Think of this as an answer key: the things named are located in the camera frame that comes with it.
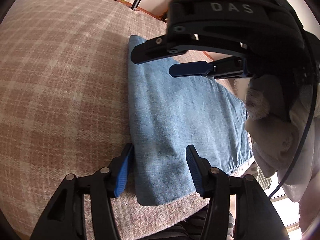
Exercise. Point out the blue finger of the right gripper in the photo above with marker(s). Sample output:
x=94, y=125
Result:
x=162, y=47
x=227, y=68

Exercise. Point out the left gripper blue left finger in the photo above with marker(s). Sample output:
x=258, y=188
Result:
x=119, y=169

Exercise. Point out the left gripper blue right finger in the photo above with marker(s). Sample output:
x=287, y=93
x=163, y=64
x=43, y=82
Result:
x=199, y=169

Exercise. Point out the light blue denim pants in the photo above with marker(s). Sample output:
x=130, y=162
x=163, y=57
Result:
x=166, y=115

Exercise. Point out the right white gloved hand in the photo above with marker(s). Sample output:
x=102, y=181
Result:
x=277, y=118

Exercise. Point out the green white patterned cushion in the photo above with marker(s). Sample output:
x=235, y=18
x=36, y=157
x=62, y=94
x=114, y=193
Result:
x=257, y=173

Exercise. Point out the pink plaid bed blanket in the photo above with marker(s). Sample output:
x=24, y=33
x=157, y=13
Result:
x=63, y=95

